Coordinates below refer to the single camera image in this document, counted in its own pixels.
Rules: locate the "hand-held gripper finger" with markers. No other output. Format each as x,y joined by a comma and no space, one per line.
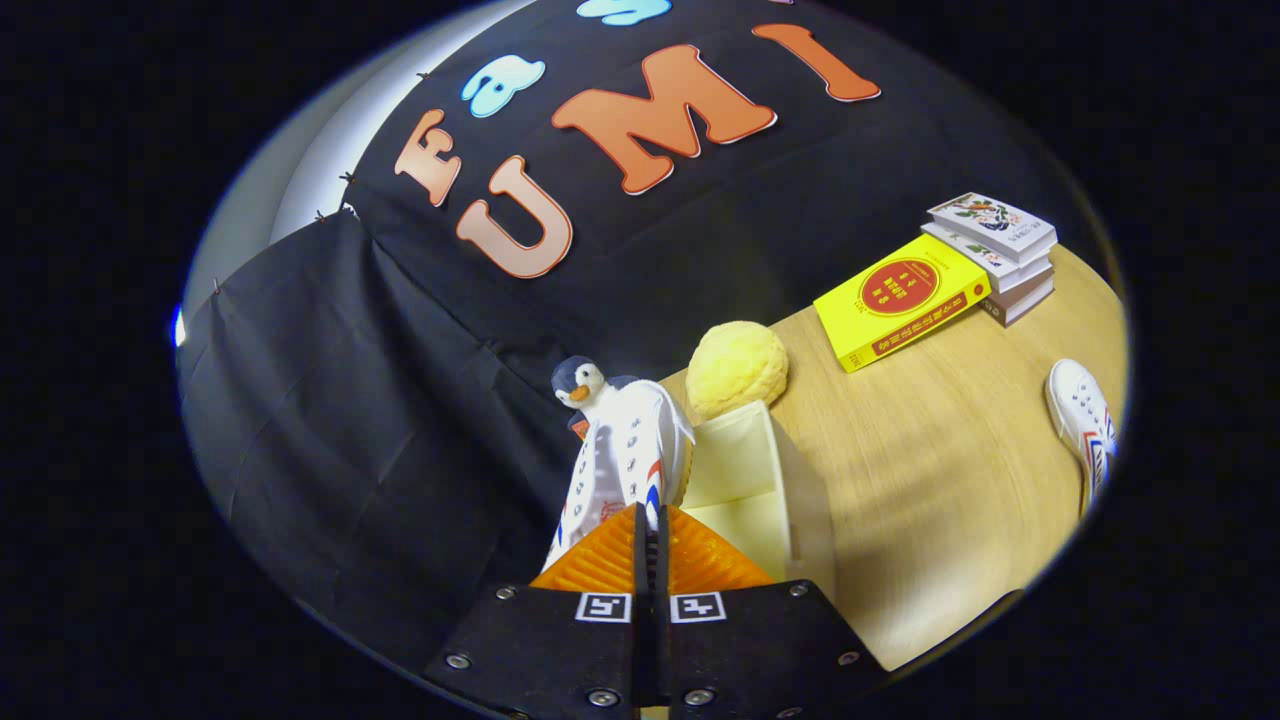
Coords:
662,640
642,640

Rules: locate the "beige fabric storage box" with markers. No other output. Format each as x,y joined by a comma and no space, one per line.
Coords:
740,470

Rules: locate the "white canvas shoe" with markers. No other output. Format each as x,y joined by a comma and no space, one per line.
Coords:
620,450
1080,410

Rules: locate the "penguin plush toy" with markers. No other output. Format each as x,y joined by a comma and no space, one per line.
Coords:
575,380

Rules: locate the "yellow round plush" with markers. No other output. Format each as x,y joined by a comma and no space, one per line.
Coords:
735,365

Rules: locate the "yellow book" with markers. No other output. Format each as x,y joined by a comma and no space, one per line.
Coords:
900,295

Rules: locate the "white book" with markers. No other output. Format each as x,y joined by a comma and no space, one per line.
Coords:
1025,303
965,248

